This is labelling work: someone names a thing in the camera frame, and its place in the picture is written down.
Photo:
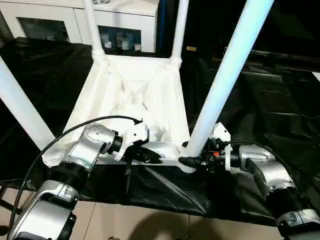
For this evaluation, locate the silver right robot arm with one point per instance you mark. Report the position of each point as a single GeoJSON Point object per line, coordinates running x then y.
{"type": "Point", "coordinates": [270, 170]}

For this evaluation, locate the white flat board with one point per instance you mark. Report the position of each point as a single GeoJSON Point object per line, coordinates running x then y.
{"type": "Point", "coordinates": [317, 76]}

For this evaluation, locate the white plastic table leg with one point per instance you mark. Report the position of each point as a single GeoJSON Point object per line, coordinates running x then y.
{"type": "Point", "coordinates": [20, 100]}
{"type": "Point", "coordinates": [225, 75]}
{"type": "Point", "coordinates": [93, 30]}
{"type": "Point", "coordinates": [180, 30]}

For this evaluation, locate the blue vertical panel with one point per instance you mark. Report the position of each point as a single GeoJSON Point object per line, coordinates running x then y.
{"type": "Point", "coordinates": [161, 25]}

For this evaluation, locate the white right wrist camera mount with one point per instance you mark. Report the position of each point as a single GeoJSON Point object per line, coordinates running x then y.
{"type": "Point", "coordinates": [220, 131]}

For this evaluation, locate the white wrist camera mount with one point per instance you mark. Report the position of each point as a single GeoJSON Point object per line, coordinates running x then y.
{"type": "Point", "coordinates": [135, 132]}
{"type": "Point", "coordinates": [220, 131]}

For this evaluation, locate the small tan label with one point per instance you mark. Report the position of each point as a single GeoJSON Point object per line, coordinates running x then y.
{"type": "Point", "coordinates": [190, 48]}

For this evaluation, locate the grey glossy object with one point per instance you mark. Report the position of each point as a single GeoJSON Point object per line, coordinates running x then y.
{"type": "Point", "coordinates": [101, 1]}

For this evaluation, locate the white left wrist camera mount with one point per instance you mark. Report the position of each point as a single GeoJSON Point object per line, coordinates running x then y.
{"type": "Point", "coordinates": [135, 132]}

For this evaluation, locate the black metal rail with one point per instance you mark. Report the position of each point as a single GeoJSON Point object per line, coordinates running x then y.
{"type": "Point", "coordinates": [287, 56]}

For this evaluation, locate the black folding chair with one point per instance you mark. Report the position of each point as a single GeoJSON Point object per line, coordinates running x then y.
{"type": "Point", "coordinates": [10, 207]}

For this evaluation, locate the black work mat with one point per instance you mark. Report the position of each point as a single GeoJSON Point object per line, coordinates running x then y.
{"type": "Point", "coordinates": [175, 192]}

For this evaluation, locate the white glass-door cabinet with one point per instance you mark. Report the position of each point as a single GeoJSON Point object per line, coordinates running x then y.
{"type": "Point", "coordinates": [62, 10]}

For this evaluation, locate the small white jar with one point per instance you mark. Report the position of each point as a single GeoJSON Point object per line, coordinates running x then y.
{"type": "Point", "coordinates": [108, 44]}
{"type": "Point", "coordinates": [137, 46]}

